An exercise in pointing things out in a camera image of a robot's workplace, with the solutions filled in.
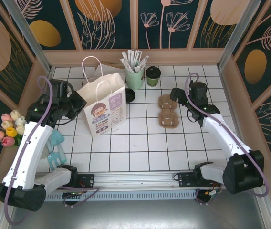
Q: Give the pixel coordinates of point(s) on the teal toy garden fork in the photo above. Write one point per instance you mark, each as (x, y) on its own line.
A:
(54, 161)

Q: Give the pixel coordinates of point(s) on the mint green straw holder cup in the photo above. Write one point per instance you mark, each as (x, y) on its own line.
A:
(135, 80)

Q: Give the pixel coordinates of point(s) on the paper straw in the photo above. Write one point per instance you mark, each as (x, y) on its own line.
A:
(130, 59)
(138, 59)
(125, 65)
(134, 59)
(143, 63)
(127, 60)

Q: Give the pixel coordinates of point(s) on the cream tulip flower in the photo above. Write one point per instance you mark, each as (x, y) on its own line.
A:
(6, 124)

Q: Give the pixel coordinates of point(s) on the green tulip leaves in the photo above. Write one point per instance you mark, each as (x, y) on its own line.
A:
(18, 140)

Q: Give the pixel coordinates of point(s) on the aluminium frame post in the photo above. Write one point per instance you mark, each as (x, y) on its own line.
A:
(241, 35)
(31, 40)

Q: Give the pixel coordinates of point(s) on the red pink tulip flower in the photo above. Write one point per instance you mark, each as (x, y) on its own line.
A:
(7, 141)

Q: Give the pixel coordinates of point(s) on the brown cardboard cup carrier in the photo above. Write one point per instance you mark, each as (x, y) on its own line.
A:
(168, 112)

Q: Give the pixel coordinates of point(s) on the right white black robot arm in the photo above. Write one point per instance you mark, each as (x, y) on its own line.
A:
(221, 133)

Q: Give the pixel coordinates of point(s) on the white tulip flower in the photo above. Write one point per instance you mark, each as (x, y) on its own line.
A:
(15, 114)
(21, 120)
(21, 129)

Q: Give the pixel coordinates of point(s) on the green paper coffee cup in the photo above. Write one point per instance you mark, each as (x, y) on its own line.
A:
(153, 82)

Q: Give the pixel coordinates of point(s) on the grey metal sheet panel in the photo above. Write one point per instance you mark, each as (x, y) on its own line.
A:
(135, 214)

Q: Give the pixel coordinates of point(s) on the aluminium front rail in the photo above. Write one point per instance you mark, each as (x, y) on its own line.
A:
(135, 179)

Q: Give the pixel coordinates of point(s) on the white cartoon print paper bag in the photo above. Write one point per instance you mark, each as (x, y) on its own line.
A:
(104, 112)

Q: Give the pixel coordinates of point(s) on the black plastic cup lid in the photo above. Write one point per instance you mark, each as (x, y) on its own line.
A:
(153, 71)
(130, 95)

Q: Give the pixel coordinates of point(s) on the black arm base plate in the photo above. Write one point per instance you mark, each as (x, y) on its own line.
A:
(87, 181)
(185, 180)

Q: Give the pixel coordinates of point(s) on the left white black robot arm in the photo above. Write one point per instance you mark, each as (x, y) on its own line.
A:
(30, 148)

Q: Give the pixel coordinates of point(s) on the yellow tulip flower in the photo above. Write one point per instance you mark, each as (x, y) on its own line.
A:
(11, 131)

